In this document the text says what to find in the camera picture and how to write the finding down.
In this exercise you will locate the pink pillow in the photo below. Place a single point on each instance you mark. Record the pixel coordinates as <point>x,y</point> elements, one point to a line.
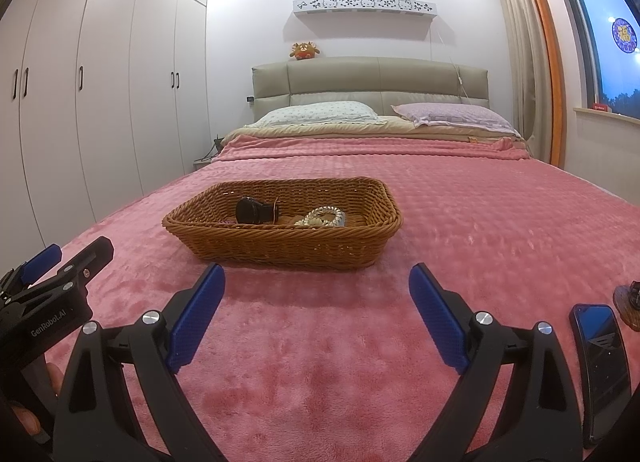
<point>450,116</point>

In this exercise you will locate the black hair clip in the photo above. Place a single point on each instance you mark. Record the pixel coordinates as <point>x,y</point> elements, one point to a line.
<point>252,212</point>

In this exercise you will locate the black charger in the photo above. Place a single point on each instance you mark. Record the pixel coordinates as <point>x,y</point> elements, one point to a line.
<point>218,142</point>

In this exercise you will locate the round blue window sticker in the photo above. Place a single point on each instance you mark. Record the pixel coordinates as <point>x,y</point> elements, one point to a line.
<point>626,35</point>

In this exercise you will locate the white decorated wall shelf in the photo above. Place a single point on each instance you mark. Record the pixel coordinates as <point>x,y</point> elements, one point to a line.
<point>365,6</point>

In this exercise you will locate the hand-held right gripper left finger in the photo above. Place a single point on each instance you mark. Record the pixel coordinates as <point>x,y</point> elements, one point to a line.
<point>195,322</point>

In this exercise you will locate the orange plush toy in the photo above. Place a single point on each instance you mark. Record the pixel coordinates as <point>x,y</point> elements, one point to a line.
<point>305,51</point>

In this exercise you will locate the window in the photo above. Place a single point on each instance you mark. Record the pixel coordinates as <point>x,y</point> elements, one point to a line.
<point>605,71</point>

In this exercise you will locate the beige bed sheet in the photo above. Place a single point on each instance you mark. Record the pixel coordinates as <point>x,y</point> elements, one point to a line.
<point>325,129</point>

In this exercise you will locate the beige curtain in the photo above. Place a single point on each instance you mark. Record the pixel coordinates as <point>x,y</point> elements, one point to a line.
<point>520,41</point>

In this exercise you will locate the brown round object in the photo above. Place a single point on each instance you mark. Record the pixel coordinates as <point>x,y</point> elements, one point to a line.
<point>627,304</point>

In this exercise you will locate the dark smartphone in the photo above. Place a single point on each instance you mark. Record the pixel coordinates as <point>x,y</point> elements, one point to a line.
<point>600,372</point>

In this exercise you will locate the orange curtain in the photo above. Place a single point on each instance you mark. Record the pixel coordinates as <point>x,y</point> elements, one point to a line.
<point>550,51</point>

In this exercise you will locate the small red box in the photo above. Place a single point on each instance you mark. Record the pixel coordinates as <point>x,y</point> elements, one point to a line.
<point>601,107</point>

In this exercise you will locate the person's left hand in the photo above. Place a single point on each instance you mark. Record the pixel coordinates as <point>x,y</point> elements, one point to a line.
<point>52,379</point>

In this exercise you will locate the brown wicker basket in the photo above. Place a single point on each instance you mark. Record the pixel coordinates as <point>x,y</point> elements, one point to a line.
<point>280,247</point>

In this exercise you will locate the beige padded headboard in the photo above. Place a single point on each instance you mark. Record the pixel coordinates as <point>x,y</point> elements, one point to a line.
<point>370,79</point>

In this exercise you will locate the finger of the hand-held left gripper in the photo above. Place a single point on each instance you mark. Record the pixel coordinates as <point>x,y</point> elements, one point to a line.
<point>42,262</point>
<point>87,262</point>

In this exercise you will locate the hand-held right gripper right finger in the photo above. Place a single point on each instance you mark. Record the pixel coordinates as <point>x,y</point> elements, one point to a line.
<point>440,327</point>

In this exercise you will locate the white wardrobe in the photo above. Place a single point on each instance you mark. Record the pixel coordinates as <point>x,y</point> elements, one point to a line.
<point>100,91</point>

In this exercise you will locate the pink plush blanket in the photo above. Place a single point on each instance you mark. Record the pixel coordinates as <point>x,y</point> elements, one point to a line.
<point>475,222</point>

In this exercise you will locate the white dotted pillow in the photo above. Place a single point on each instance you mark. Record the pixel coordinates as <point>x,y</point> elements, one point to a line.
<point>320,112</point>

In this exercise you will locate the white nightstand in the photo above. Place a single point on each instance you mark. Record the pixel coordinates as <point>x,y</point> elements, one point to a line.
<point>204,161</point>

